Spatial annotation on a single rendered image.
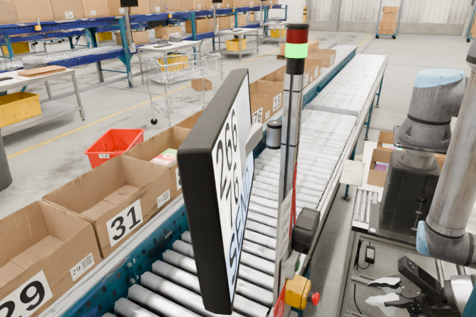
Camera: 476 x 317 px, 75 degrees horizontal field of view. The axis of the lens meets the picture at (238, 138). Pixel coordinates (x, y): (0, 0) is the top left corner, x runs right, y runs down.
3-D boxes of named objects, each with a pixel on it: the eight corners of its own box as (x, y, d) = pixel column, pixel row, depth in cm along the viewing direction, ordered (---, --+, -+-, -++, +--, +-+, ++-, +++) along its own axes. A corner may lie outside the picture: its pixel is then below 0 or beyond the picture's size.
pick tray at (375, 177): (445, 201, 160) (450, 185, 156) (365, 184, 175) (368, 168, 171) (440, 175, 183) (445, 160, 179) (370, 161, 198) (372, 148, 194)
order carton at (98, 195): (104, 260, 109) (94, 221, 102) (51, 233, 122) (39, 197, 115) (174, 199, 141) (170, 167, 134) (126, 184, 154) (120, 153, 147)
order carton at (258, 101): (248, 136, 204) (248, 112, 197) (210, 129, 217) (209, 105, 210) (270, 117, 236) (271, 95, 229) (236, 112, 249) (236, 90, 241)
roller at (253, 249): (292, 273, 125) (293, 264, 123) (187, 233, 147) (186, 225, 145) (297, 264, 129) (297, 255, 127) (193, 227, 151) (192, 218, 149)
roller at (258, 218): (307, 242, 141) (307, 233, 139) (209, 210, 163) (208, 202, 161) (309, 235, 145) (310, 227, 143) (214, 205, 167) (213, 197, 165)
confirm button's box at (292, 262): (293, 281, 96) (295, 265, 93) (284, 278, 97) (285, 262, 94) (300, 266, 101) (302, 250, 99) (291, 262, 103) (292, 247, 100)
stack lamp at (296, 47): (303, 58, 70) (305, 30, 67) (282, 56, 72) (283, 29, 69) (309, 54, 74) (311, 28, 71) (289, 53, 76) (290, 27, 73)
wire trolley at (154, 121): (206, 110, 519) (202, 46, 476) (227, 119, 480) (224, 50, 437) (146, 125, 458) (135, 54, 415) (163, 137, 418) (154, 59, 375)
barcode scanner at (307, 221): (320, 231, 105) (322, 208, 100) (310, 258, 96) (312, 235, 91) (301, 225, 108) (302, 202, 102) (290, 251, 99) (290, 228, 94)
